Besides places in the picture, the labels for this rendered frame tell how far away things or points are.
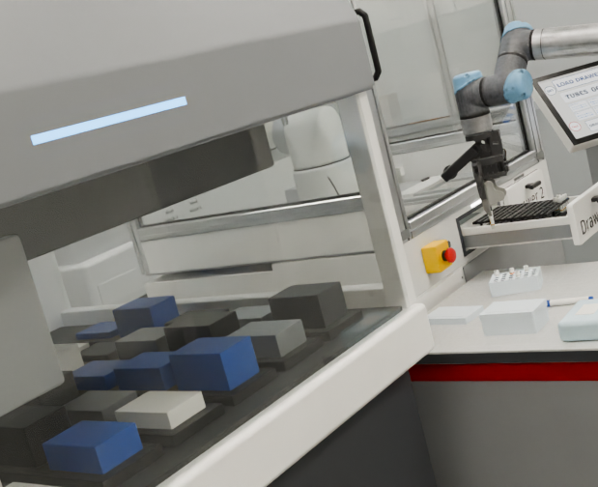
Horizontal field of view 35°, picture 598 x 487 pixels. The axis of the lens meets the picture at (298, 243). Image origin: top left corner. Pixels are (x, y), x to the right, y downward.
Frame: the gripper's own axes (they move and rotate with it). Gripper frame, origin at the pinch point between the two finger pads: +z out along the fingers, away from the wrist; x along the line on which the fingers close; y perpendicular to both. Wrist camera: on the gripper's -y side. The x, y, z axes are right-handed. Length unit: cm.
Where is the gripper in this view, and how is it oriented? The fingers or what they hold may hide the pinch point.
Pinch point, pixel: (487, 211)
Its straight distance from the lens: 245.0
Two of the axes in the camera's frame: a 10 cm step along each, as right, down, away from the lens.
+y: 9.2, -1.7, -3.5
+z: 2.5, 9.5, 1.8
